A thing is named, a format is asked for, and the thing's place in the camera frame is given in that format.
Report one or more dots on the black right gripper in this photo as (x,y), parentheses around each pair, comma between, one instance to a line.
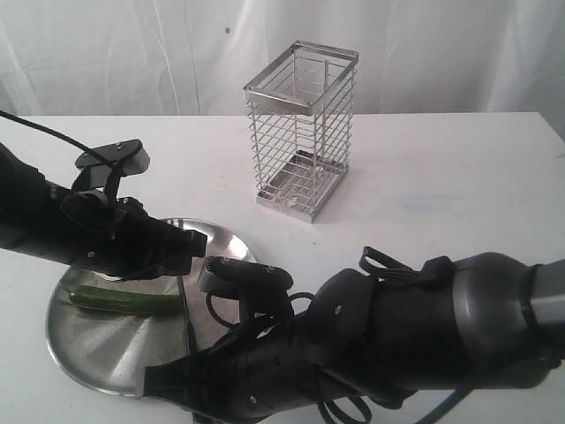
(250,380)

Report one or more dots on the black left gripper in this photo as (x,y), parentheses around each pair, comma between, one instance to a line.
(115,240)

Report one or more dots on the black handled kitchen knife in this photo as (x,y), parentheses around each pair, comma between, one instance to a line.
(191,343)

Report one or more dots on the green cucumber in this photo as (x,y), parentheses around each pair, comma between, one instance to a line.
(125,302)

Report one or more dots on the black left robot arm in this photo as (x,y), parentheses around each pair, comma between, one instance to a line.
(24,195)

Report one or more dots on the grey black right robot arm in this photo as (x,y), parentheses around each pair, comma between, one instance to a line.
(376,334)

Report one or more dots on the round stainless steel plate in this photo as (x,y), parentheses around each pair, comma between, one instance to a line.
(106,351)

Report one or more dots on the white backdrop curtain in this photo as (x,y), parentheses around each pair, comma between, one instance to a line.
(194,57)

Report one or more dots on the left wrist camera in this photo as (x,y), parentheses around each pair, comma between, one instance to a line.
(109,165)

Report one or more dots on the wire metal utensil holder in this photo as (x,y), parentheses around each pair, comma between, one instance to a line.
(300,108)

